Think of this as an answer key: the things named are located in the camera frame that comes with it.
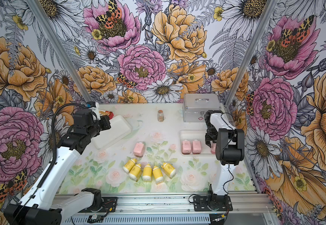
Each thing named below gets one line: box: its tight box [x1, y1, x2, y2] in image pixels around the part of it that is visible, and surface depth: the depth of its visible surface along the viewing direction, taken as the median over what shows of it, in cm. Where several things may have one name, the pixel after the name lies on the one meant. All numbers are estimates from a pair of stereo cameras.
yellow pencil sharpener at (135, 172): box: [128, 163, 142, 182], surface depth 80 cm
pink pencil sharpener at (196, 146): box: [192, 139, 202, 155], surface depth 91 cm
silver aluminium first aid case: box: [182, 93, 222, 123], surface depth 104 cm
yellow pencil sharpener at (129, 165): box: [122, 157, 137, 174], surface depth 81 cm
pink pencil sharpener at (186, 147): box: [181, 139, 192, 155], surface depth 91 cm
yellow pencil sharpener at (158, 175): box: [152, 165, 164, 185], surface depth 80 cm
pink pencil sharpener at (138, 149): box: [133, 142, 145, 158], surface depth 91 cm
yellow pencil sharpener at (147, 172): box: [142, 163, 153, 181], surface depth 80 cm
